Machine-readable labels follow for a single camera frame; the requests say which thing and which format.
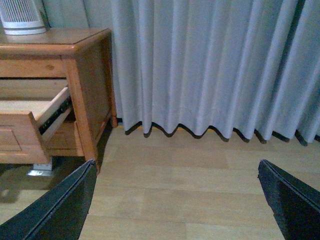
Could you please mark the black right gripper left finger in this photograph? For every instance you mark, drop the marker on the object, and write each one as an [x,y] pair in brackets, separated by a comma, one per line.
[60,213]

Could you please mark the white ribbed air purifier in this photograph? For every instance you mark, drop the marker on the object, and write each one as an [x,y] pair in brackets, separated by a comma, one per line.
[21,17]

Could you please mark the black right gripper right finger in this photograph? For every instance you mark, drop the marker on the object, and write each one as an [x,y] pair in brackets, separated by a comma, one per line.
[295,205]

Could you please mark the wooden drawer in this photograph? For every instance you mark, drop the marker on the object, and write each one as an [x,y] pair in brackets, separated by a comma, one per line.
[66,141]
[27,125]

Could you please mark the grey curtain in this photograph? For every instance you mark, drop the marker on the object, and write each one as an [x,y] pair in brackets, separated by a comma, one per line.
[246,65]

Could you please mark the wooden nightstand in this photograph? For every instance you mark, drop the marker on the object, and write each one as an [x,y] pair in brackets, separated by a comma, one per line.
[39,66]

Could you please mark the floor power socket box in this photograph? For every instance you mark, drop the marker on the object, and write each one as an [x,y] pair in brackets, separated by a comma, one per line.
[42,170]

